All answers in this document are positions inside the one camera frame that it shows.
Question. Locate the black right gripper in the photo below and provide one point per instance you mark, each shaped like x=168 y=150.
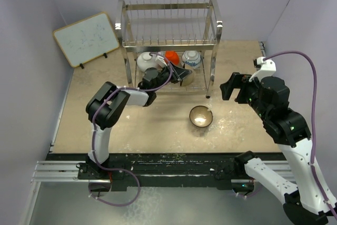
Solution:
x=236 y=80

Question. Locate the orange plastic bowl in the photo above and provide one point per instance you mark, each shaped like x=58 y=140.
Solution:
x=173 y=57

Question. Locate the brown beige bowl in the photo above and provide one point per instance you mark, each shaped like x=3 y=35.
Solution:
x=201 y=116

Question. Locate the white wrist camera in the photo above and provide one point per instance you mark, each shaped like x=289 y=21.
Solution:
x=160 y=61
x=264 y=68

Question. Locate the white ceramic bowl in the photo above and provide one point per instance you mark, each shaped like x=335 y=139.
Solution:
x=145 y=61

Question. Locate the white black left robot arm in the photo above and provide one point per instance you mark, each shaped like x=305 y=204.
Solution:
x=107 y=105

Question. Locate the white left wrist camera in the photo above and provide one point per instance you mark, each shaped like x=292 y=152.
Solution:
x=160 y=61

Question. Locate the blue white patterned bowl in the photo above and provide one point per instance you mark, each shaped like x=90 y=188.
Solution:
x=192 y=58

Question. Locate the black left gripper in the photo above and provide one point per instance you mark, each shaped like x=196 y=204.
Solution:
x=177 y=73

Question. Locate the aluminium extrusion rail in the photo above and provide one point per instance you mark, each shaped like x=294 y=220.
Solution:
x=59 y=171

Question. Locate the black glossy bowl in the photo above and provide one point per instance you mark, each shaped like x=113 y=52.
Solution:
x=189 y=79

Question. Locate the small framed whiteboard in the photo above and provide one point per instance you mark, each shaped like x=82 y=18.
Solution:
x=87 y=39

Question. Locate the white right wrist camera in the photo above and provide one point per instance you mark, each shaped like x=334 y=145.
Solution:
x=264 y=68

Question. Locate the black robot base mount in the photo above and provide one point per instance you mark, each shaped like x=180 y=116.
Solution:
x=164 y=170

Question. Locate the stainless steel dish rack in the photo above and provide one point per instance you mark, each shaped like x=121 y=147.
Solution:
x=160 y=26

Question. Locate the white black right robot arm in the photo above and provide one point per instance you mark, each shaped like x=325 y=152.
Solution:
x=307 y=200

